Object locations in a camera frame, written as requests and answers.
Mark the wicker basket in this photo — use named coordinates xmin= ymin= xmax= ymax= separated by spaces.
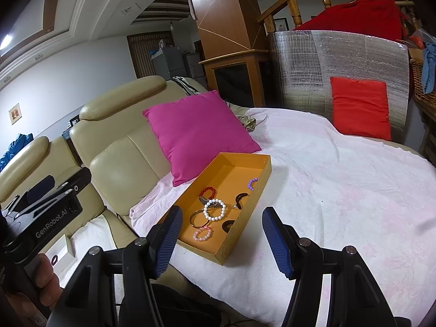
xmin=409 ymin=58 xmax=436 ymax=110

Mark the crumpled beige cloth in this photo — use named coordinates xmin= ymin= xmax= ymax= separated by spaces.
xmin=232 ymin=104 xmax=258 ymax=132

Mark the cream leather sofa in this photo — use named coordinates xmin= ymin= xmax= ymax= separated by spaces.
xmin=0 ymin=75 xmax=239 ymax=246

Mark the blue jacket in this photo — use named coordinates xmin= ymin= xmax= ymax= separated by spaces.
xmin=0 ymin=133 xmax=35 ymax=172

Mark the striped cloth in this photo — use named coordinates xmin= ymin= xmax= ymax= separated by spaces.
xmin=172 ymin=77 xmax=208 ymax=96

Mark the orange cardboard box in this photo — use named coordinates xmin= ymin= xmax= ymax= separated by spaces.
xmin=156 ymin=152 xmax=272 ymax=266

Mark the magenta pillow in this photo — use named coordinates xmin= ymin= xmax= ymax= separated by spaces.
xmin=142 ymin=89 xmax=262 ymax=187

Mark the white embossed towel blanket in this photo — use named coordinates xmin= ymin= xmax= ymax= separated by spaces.
xmin=129 ymin=107 xmax=436 ymax=326

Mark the wooden side table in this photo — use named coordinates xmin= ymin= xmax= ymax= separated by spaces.
xmin=412 ymin=99 xmax=436 ymax=164

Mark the red pillow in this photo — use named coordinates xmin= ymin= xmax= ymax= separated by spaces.
xmin=330 ymin=77 xmax=392 ymax=141

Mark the blue cloth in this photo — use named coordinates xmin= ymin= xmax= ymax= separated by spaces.
xmin=420 ymin=44 xmax=436 ymax=94

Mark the wooden railing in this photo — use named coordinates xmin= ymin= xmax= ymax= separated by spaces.
xmin=257 ymin=0 xmax=423 ymax=35

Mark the grey refrigerator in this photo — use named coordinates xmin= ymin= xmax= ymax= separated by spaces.
xmin=152 ymin=46 xmax=186 ymax=80

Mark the wooden column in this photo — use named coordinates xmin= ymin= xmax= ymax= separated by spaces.
xmin=182 ymin=0 xmax=263 ymax=62

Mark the small white box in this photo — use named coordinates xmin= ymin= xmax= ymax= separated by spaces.
xmin=44 ymin=235 xmax=76 ymax=275

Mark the wooden glass-front cabinet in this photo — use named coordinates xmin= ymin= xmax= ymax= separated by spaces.
xmin=198 ymin=49 xmax=271 ymax=108

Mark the person's left hand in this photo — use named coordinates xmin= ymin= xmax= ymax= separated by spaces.
xmin=7 ymin=252 xmax=63 ymax=327

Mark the white pearl bracelet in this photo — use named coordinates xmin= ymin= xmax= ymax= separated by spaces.
xmin=203 ymin=198 xmax=227 ymax=221

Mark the silver foil insulation mat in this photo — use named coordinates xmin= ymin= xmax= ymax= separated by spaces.
xmin=267 ymin=30 xmax=409 ymax=144

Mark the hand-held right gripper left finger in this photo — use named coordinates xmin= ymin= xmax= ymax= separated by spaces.
xmin=51 ymin=205 xmax=184 ymax=327

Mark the pink bead bracelet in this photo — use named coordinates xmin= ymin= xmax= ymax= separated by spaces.
xmin=193 ymin=225 xmax=212 ymax=242

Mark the metal bangle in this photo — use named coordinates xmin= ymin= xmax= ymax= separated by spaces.
xmin=189 ymin=210 xmax=209 ymax=228

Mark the small wall picture frame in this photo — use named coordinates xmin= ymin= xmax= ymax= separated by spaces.
xmin=8 ymin=103 xmax=22 ymax=125

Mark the red blanket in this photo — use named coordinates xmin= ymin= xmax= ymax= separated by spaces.
xmin=296 ymin=0 xmax=413 ymax=41

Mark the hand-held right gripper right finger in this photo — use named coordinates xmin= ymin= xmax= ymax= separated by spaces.
xmin=262 ymin=206 xmax=397 ymax=327

